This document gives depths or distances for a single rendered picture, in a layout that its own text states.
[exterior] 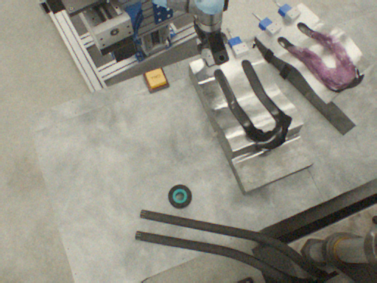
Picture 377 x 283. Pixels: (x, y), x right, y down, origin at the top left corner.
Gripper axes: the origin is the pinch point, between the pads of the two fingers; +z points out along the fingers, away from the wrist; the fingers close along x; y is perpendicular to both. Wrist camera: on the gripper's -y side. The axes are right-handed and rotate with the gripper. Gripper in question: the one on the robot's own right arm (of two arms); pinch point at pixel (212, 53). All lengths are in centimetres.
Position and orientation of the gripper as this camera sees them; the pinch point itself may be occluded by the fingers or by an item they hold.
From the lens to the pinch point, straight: 127.2
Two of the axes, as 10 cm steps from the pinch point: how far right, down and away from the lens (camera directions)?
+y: -3.8, -9.1, 1.3
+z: 0.5, 1.2, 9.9
